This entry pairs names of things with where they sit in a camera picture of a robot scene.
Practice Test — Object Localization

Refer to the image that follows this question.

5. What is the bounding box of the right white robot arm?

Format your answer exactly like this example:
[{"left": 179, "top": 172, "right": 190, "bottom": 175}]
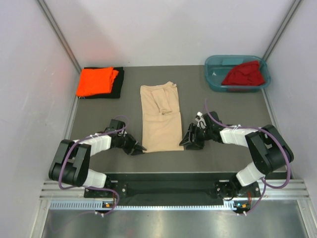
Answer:
[{"left": 179, "top": 111, "right": 294, "bottom": 197}]

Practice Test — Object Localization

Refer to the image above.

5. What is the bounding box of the grey slotted cable duct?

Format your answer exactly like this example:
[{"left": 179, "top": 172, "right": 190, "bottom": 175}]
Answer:
[{"left": 50, "top": 200, "right": 251, "bottom": 211}]

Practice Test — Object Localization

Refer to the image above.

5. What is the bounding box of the teal plastic basket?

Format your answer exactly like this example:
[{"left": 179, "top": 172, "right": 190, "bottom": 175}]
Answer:
[{"left": 204, "top": 55, "right": 271, "bottom": 92}]

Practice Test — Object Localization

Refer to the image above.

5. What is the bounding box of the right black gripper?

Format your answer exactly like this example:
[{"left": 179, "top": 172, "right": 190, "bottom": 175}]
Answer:
[{"left": 180, "top": 123, "right": 213, "bottom": 150}]

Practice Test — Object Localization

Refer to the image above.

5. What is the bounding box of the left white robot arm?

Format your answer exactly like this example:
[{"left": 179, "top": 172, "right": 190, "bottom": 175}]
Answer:
[{"left": 49, "top": 116, "right": 146, "bottom": 197}]

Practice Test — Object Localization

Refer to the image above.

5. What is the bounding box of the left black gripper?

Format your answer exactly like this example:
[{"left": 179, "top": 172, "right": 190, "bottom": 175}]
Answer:
[{"left": 117, "top": 132, "right": 145, "bottom": 155}]

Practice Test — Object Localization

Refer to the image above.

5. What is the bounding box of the beige t shirt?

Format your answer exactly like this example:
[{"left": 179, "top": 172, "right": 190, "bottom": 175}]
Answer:
[{"left": 140, "top": 82, "right": 184, "bottom": 153}]

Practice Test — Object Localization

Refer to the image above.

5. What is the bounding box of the orange folded t shirt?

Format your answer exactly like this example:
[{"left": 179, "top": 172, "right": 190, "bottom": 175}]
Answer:
[{"left": 76, "top": 67, "right": 119, "bottom": 97}]

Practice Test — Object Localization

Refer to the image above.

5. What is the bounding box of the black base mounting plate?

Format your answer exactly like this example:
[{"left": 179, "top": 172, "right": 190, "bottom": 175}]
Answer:
[{"left": 54, "top": 172, "right": 263, "bottom": 205}]

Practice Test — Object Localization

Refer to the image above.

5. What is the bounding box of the black folded t shirt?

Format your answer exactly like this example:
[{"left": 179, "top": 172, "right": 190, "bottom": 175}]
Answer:
[{"left": 79, "top": 67, "right": 124, "bottom": 99}]

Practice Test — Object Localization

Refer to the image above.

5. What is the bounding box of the aluminium frame rail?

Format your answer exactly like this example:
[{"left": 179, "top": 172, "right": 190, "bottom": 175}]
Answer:
[{"left": 40, "top": 179, "right": 310, "bottom": 201}]

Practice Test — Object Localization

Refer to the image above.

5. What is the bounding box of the red t shirt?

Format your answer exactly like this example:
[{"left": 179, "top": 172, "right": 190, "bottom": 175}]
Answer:
[{"left": 221, "top": 60, "right": 265, "bottom": 86}]

